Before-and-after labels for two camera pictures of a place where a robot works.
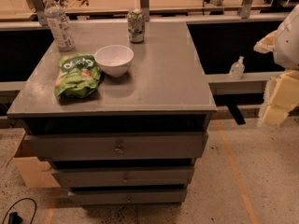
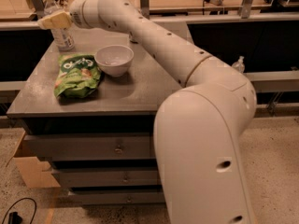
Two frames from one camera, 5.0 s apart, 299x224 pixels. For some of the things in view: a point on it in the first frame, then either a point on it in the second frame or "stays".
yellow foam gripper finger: x=265 y=45 to x=56 y=21
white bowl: x=114 y=59 stays
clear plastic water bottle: x=58 y=23 stays
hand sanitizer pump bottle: x=237 y=69 stays
